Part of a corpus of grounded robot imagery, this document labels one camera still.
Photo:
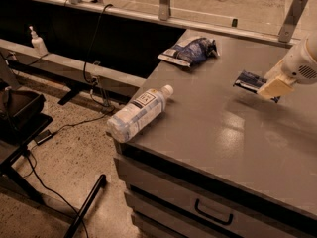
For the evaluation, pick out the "grey drawer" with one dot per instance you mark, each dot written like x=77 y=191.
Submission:
x=162 y=222
x=226 y=219

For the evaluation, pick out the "grey lower drawer front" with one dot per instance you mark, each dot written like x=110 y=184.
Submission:
x=162 y=222

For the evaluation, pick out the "blue rxbar chocolate wrapper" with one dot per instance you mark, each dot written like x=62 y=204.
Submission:
x=250 y=82

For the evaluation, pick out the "metal rail bracket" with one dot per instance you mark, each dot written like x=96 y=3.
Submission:
x=164 y=9
x=291 y=20

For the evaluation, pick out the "metal rail bracket centre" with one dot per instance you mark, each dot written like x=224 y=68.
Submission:
x=164 y=9

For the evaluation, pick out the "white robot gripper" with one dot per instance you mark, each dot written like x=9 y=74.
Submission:
x=298 y=65

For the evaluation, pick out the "grey top drawer front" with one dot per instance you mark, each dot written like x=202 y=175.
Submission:
x=226 y=219

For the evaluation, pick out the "blue crumpled chip bag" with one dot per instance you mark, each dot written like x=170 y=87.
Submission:
x=191 y=51

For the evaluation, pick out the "clear blue plastic water bottle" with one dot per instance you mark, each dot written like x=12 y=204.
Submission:
x=137 y=114

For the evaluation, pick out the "white pump dispenser bottle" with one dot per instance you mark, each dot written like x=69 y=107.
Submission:
x=38 y=43

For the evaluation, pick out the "metal rail bracket right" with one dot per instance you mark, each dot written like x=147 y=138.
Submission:
x=291 y=20

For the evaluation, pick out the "black power adapter brick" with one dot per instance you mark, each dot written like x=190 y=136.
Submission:
x=42 y=137

